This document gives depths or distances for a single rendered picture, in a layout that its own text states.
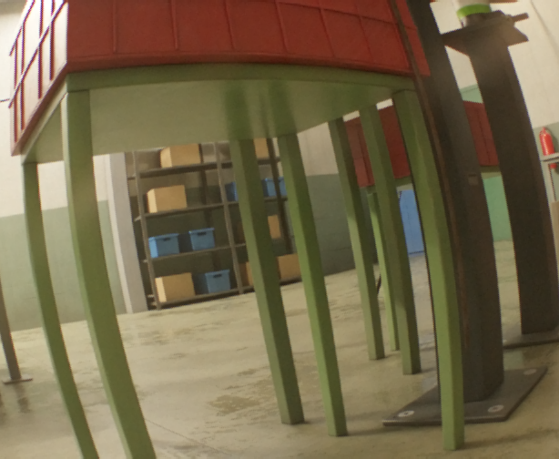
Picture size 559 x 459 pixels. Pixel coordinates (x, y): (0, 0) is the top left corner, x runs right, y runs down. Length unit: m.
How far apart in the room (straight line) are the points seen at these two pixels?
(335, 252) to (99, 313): 7.84
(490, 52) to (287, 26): 1.00
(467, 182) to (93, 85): 0.74
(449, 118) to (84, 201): 0.74
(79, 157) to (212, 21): 0.23
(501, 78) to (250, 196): 0.81
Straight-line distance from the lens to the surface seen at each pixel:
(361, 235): 1.87
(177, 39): 0.66
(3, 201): 6.57
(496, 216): 7.58
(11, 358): 2.63
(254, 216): 1.29
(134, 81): 0.66
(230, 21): 0.71
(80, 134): 0.62
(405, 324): 1.57
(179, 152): 6.91
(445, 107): 1.13
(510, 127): 1.64
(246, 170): 1.30
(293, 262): 7.46
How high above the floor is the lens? 0.39
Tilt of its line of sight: 2 degrees up
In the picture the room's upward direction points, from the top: 10 degrees counter-clockwise
